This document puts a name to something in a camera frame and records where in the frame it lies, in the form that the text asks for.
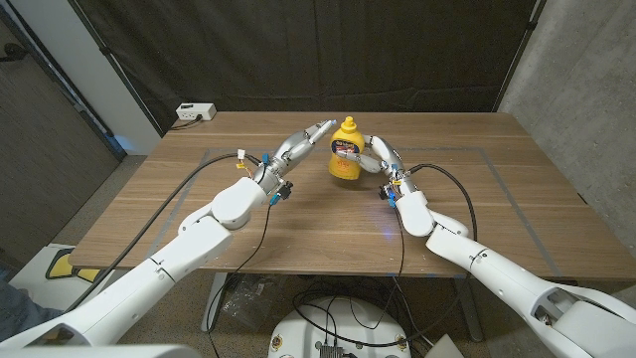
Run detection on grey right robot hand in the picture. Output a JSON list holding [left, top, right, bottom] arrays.
[[335, 134, 418, 197]]

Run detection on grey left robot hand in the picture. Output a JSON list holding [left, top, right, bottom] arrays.
[[252, 118, 338, 196]]

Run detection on yellow mustard bottle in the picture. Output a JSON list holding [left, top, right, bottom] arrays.
[[328, 115, 366, 181]]

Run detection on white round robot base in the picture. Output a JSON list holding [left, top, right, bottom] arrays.
[[267, 296, 412, 358]]

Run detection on black backdrop cloth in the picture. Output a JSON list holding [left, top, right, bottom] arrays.
[[74, 0, 541, 133]]

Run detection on white power strip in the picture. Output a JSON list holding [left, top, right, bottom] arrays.
[[175, 102, 218, 121]]

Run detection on clear plastic bag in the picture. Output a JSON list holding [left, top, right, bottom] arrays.
[[221, 272, 289, 332]]

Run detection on black backdrop stand pole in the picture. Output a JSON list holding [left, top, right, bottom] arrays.
[[67, 0, 165, 136], [492, 0, 548, 113]]

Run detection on grey table leg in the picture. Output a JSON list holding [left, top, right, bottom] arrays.
[[451, 277, 484, 343]]

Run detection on white table leg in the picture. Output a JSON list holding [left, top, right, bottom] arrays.
[[201, 271, 230, 334]]

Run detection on white paper sheet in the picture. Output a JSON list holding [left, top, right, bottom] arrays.
[[424, 333, 466, 358]]

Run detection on dark wooden door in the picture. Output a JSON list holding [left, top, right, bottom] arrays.
[[0, 9, 125, 269]]

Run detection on yellow black floor marker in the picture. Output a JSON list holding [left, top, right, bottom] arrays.
[[45, 247, 100, 283]]

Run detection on white robot torso edge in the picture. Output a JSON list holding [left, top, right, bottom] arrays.
[[0, 343, 200, 358]]

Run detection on person leg in blue jeans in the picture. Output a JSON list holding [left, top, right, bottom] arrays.
[[0, 277, 64, 343]]

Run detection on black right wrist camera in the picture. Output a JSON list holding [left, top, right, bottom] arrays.
[[380, 183, 398, 209]]

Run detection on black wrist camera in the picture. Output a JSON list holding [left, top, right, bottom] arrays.
[[267, 181, 294, 207], [380, 183, 398, 209]]

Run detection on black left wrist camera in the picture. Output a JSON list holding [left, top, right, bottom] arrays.
[[267, 181, 294, 207]]

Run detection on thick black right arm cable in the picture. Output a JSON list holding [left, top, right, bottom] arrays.
[[407, 162, 479, 243]]

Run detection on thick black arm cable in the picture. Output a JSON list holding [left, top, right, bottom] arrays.
[[64, 151, 262, 313], [407, 162, 479, 243]]

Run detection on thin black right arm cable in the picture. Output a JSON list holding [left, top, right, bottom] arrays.
[[390, 207, 407, 304]]

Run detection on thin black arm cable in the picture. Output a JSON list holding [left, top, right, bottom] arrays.
[[390, 207, 407, 304], [204, 203, 273, 358]]

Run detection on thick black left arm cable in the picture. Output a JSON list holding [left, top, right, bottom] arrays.
[[64, 151, 262, 313]]

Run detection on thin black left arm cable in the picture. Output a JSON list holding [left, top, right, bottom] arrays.
[[204, 203, 273, 358]]

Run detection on black looped floor cable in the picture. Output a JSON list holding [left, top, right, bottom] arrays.
[[292, 277, 473, 349]]

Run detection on black door handle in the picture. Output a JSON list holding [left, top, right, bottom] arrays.
[[0, 42, 29, 64]]

